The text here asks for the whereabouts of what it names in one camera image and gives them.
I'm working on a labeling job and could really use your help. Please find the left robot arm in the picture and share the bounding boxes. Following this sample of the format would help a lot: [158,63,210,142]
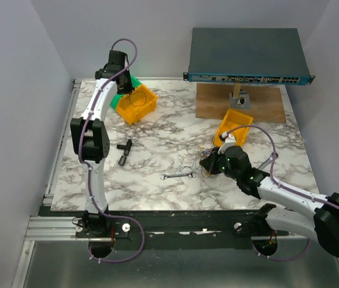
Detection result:
[70,50,133,237]

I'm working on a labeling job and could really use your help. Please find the yellow bin right side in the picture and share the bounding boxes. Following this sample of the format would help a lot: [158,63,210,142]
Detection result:
[214,109,253,147]

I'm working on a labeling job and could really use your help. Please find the network switch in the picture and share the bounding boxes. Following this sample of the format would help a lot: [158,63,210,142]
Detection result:
[183,28,315,86]

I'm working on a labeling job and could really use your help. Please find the green plastic bin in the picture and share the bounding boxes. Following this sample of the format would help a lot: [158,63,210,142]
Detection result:
[110,75,142,110]

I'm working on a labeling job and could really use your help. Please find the cable bundle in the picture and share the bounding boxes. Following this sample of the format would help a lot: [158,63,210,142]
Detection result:
[178,146,221,178]

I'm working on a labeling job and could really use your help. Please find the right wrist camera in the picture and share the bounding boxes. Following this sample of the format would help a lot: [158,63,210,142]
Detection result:
[220,132,236,149]

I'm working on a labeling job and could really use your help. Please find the grey stand bracket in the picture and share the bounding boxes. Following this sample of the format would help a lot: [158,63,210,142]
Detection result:
[229,83,251,110]

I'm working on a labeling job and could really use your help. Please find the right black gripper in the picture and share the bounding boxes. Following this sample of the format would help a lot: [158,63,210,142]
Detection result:
[200,146,240,181]

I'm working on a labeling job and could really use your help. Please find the open-end silver wrench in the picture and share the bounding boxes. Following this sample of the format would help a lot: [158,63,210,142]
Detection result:
[160,172,196,180]

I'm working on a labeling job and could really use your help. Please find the wooden board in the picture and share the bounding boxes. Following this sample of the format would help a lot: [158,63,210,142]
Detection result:
[196,83,286,123]

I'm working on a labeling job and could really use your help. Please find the yellow bin beside green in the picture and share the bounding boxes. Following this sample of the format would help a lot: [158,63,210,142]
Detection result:
[116,84,158,125]

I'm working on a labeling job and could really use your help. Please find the aluminium frame rail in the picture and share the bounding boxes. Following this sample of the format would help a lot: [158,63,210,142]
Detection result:
[10,78,83,288]

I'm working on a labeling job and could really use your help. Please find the black T-shaped tool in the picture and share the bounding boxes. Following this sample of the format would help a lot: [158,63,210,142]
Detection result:
[116,139,133,166]

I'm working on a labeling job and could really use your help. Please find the thin dark purple wire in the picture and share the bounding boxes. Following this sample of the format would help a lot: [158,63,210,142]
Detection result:
[128,91,148,109]

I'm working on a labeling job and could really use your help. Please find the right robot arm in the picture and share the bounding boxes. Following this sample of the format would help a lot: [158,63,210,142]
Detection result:
[200,146,339,258]

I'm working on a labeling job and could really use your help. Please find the ratchet ring wrench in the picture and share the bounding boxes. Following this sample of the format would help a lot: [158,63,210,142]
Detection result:
[258,152,278,170]

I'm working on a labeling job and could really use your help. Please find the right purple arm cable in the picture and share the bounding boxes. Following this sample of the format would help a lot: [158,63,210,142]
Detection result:
[221,124,339,261]

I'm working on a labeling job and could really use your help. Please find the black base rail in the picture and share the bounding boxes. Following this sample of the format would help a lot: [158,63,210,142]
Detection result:
[39,205,287,252]

